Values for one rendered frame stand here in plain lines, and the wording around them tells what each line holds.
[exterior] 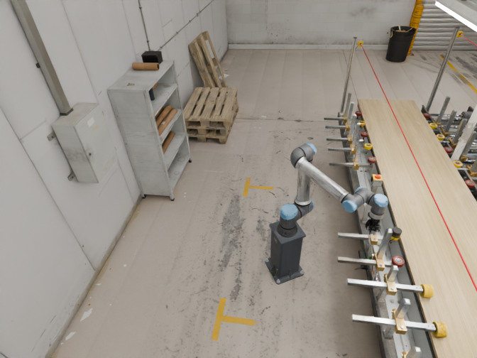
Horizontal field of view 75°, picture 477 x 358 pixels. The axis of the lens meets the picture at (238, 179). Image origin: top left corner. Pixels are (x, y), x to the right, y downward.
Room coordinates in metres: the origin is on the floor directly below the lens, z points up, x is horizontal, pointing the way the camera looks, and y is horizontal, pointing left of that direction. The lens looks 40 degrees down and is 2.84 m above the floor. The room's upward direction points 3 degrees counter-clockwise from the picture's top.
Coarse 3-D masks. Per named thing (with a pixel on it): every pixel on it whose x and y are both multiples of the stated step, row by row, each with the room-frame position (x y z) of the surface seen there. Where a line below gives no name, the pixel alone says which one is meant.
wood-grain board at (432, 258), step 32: (384, 128) 3.13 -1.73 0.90; (416, 128) 3.09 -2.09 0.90; (384, 160) 2.52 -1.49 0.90; (448, 160) 2.46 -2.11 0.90; (416, 192) 2.01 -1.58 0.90; (448, 192) 1.99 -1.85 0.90; (416, 224) 1.65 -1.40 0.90; (448, 224) 1.63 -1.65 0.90; (416, 256) 1.35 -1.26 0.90; (448, 256) 1.33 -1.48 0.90; (448, 288) 1.08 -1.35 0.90; (448, 320) 0.88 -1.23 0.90; (448, 352) 0.70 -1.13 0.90
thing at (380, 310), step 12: (348, 132) 3.40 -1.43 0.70; (348, 156) 2.88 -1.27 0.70; (348, 168) 2.70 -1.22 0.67; (360, 216) 1.95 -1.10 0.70; (360, 228) 1.82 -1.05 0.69; (360, 240) 1.73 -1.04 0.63; (372, 288) 1.23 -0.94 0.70; (372, 300) 1.16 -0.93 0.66; (384, 300) 1.12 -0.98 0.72; (384, 312) 1.05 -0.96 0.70; (384, 336) 0.89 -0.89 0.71; (384, 348) 0.82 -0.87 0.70
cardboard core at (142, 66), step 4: (132, 64) 3.65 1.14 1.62; (136, 64) 3.64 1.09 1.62; (140, 64) 3.64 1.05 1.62; (144, 64) 3.63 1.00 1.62; (148, 64) 3.62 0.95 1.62; (152, 64) 3.61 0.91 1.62; (156, 64) 3.60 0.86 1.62; (136, 68) 3.63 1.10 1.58; (140, 68) 3.62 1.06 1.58; (144, 68) 3.61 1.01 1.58; (148, 68) 3.60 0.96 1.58; (152, 68) 3.59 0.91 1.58; (156, 68) 3.58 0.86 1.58
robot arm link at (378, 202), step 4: (376, 196) 1.52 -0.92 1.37; (380, 196) 1.52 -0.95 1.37; (384, 196) 1.51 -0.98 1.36; (372, 200) 1.51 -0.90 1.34; (376, 200) 1.48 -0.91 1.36; (380, 200) 1.48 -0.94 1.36; (384, 200) 1.48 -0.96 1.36; (372, 204) 1.50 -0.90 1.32; (376, 204) 1.47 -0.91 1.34; (380, 204) 1.46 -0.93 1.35; (384, 204) 1.46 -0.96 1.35; (372, 208) 1.50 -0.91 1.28; (376, 208) 1.47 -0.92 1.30; (380, 208) 1.46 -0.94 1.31; (384, 208) 1.46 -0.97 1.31; (372, 212) 1.48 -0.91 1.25; (376, 212) 1.46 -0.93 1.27; (380, 212) 1.45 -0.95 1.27; (384, 212) 1.47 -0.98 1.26
